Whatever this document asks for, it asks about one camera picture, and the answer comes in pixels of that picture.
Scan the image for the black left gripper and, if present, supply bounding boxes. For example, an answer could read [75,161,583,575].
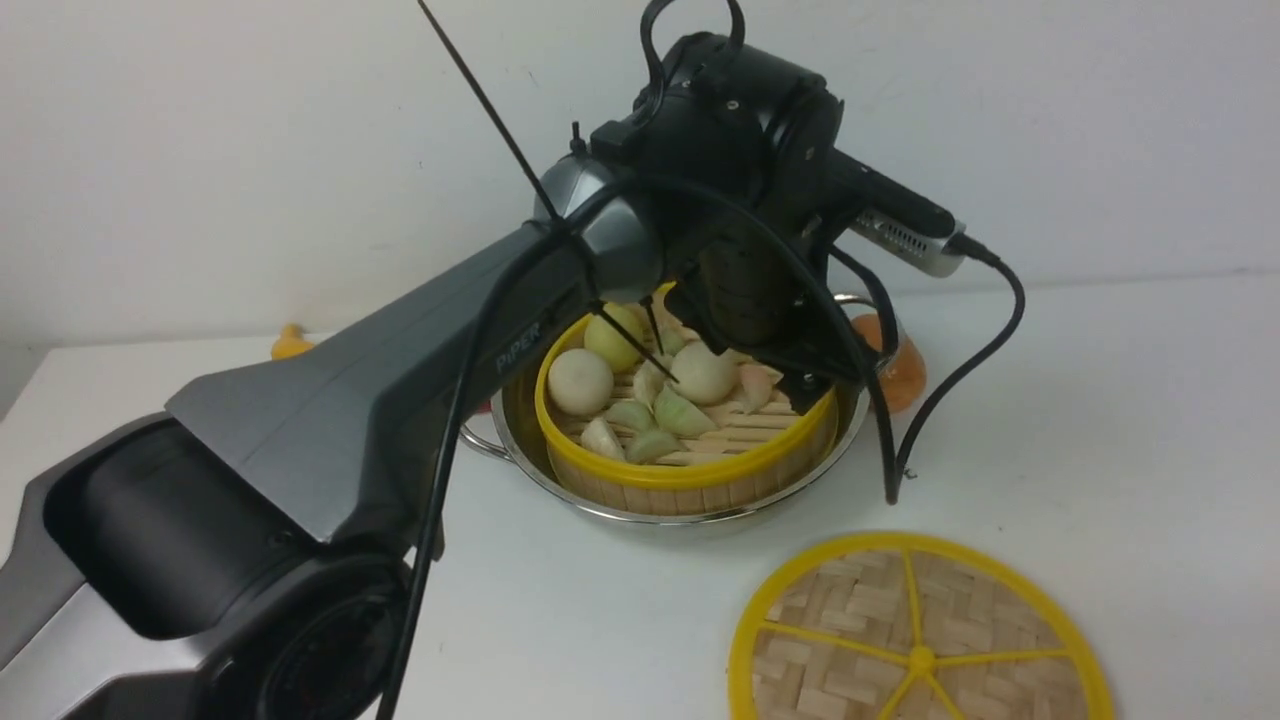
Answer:
[590,32,858,413]

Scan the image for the yellow bamboo steamer basket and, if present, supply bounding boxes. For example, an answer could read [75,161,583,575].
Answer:
[532,318,844,518]

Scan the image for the yellow bamboo steamer lid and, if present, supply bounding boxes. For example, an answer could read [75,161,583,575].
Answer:
[727,532,1117,719]

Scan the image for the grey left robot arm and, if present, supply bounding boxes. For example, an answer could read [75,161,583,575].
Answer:
[3,29,850,719]

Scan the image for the stainless steel pot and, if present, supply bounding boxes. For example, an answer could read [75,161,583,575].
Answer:
[461,318,870,528]

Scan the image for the white toy bun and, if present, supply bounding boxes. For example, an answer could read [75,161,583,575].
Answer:
[547,348,614,416]
[669,342,739,405]

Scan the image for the pink toy dumpling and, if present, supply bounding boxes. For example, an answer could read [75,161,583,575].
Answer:
[739,363,777,415]

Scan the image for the yellow-green toy bun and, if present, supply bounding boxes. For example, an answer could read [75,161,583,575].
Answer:
[582,304,649,374]

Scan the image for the green toy dumpling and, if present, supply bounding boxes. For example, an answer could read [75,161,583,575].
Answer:
[652,386,719,438]

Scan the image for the orange toy potato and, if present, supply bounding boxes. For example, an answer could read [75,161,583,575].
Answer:
[850,313,928,415]

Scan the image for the white toy bun left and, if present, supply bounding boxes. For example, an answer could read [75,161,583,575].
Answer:
[547,348,614,416]

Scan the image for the pale toy dumpling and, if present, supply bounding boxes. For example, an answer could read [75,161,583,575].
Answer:
[579,416,627,462]

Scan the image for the yellow toy banana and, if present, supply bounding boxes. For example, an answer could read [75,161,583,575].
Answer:
[270,323,315,361]

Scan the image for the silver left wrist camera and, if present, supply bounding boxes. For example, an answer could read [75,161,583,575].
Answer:
[828,151,966,278]

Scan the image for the black left camera cable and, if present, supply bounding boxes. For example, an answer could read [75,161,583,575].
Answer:
[640,0,1027,506]

